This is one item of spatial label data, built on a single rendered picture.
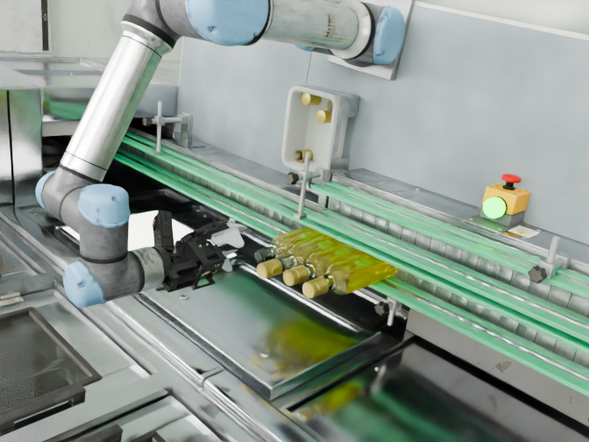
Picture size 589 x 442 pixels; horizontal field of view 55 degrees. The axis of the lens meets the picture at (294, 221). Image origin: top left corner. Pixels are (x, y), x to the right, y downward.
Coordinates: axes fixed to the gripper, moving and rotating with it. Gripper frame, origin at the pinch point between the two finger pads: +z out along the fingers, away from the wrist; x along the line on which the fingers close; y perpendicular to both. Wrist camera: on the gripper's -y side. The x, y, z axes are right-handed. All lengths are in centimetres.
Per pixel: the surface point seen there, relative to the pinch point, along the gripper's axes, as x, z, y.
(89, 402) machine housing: -19.7, -33.3, 12.4
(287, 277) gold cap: -3.5, 7.8, 11.0
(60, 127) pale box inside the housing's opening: -40, 10, -94
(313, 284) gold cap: 0.1, 8.3, 16.6
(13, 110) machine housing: -29, -8, -88
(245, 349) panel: -15.2, -2.9, 16.8
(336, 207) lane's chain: -1.9, 36.0, -3.0
